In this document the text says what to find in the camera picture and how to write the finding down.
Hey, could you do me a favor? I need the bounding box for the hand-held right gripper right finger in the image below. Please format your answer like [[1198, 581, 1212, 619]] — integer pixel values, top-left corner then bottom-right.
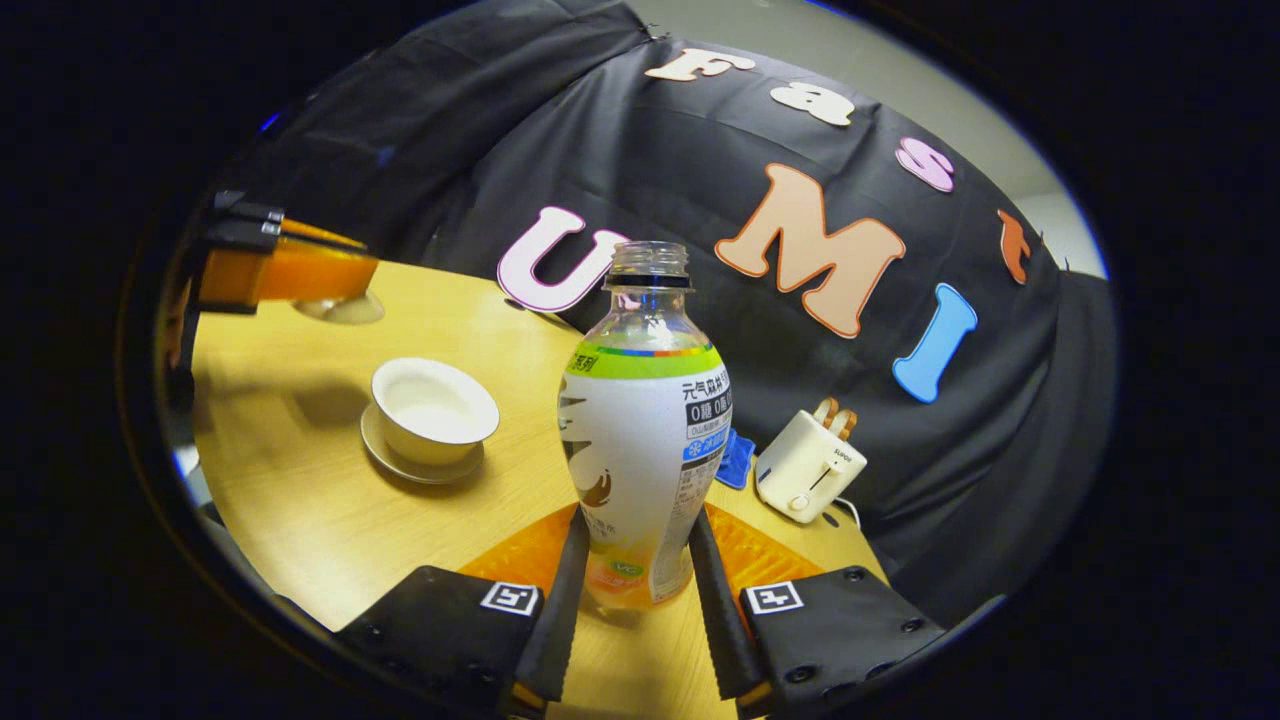
[[688, 503, 947, 719]]

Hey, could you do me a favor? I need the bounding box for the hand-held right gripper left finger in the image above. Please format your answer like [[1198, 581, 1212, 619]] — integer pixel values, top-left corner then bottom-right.
[[333, 503, 592, 719]]

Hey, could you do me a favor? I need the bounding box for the clear white-label water bottle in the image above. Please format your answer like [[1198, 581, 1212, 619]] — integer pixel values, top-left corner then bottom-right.
[[557, 241, 733, 611]]

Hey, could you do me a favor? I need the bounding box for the cream ceramic teacup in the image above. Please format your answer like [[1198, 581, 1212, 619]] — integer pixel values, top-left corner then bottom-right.
[[371, 357, 500, 467]]

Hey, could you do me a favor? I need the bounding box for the blue folded towel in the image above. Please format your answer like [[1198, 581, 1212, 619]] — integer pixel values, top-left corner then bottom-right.
[[712, 428, 757, 491]]

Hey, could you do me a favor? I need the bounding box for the white toaster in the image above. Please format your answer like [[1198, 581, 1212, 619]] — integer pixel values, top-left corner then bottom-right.
[[755, 409, 868, 525]]

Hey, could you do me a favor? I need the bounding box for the cream ceramic saucer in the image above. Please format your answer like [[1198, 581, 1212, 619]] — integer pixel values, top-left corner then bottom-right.
[[360, 403, 486, 486]]

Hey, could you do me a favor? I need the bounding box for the black backdrop cloth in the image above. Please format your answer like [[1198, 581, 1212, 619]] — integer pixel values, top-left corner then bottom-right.
[[190, 0, 1116, 631]]

